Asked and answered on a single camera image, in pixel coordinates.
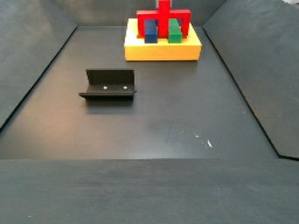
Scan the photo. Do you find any red wooden puzzle block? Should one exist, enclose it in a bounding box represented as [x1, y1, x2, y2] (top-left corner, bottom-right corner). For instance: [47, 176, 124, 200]
[136, 0, 192, 38]

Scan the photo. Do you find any yellow white wooden board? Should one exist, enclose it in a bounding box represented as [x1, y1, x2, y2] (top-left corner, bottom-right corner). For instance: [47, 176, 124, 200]
[124, 18, 202, 61]

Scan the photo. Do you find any green wooden block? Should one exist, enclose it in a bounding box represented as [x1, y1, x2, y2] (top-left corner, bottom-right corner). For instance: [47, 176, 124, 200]
[168, 18, 183, 43]

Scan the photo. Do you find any blue wooden block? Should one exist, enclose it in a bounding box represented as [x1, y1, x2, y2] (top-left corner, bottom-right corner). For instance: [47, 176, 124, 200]
[144, 19, 157, 44]

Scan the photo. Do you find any black metal bracket holder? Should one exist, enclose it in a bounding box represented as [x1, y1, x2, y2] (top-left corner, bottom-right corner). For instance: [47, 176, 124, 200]
[79, 68, 136, 100]

